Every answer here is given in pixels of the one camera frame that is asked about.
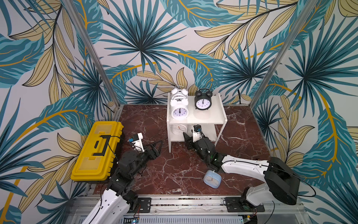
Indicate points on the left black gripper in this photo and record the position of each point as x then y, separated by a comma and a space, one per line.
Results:
156, 152

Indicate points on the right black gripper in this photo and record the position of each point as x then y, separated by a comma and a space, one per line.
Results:
197, 144

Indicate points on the white square alarm clock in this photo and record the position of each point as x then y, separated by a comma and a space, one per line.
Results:
179, 129

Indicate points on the white matte twin-bell alarm clock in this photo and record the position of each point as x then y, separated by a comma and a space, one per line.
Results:
179, 108

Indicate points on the white chrome twin-bell alarm clock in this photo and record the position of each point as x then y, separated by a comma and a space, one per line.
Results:
179, 93

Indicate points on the black twin-bell alarm clock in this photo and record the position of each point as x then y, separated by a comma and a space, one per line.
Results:
203, 99

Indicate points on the light blue square alarm clock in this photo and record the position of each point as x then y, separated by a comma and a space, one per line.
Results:
212, 179

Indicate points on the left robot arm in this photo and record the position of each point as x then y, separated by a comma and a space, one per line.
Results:
118, 198

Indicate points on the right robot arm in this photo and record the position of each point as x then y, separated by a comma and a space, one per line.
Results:
279, 181

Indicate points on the white two-tier shelf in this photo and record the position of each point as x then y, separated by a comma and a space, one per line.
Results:
212, 121

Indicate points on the yellow plastic toolbox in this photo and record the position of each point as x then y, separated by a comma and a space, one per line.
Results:
97, 157

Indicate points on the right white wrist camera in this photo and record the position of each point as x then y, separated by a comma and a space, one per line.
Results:
196, 130

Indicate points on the left aluminium frame post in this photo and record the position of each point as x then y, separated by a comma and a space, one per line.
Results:
76, 19

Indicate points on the aluminium frame post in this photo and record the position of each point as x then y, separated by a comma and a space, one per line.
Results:
76, 19
285, 47

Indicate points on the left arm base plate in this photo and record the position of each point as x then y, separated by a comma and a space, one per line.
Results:
142, 205

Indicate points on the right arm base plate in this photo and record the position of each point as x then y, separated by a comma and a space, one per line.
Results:
235, 204

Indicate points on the aluminium mounting rail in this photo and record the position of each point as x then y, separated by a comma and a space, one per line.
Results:
196, 209

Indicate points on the right aluminium frame post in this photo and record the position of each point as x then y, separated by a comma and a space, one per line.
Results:
285, 47

